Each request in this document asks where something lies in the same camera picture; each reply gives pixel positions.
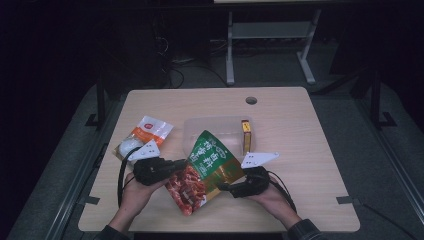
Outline black metal stand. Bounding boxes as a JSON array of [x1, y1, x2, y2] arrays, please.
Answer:
[[369, 69, 398, 130], [84, 74, 108, 130]]

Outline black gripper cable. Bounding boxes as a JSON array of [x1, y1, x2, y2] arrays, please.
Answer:
[[116, 154, 142, 208], [266, 170, 298, 213]]

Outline black floor cables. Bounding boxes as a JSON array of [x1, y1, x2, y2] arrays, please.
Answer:
[[162, 58, 231, 90]]

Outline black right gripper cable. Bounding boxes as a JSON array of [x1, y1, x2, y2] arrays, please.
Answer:
[[266, 170, 298, 213]]

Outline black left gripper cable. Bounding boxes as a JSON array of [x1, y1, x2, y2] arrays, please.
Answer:
[[116, 154, 142, 208]]

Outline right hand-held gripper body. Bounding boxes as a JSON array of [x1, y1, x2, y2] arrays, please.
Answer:
[[229, 152, 280, 199]]

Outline white metal table frame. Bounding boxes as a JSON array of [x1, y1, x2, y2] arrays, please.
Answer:
[[225, 9, 322, 86]]

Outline clear plastic container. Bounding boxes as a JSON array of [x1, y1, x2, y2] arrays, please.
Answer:
[[182, 115, 257, 162]]

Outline green and red food packet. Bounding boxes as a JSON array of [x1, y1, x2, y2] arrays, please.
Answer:
[[165, 129, 246, 217]]

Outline person's left hand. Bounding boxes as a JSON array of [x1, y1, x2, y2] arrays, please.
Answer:
[[119, 173, 171, 219]]

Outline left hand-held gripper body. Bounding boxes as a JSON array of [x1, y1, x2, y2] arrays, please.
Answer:
[[128, 139, 178, 187]]

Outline grey table bracket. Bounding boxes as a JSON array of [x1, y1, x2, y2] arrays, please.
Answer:
[[78, 195, 101, 206], [335, 196, 362, 206]]

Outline orange and white bun packet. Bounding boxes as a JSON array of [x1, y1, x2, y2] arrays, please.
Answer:
[[113, 115, 175, 162]]

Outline thin black floor cable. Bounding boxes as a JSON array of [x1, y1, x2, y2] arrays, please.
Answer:
[[359, 201, 419, 240]]

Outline person's right hand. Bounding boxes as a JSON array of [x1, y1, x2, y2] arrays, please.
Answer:
[[248, 177, 303, 229]]

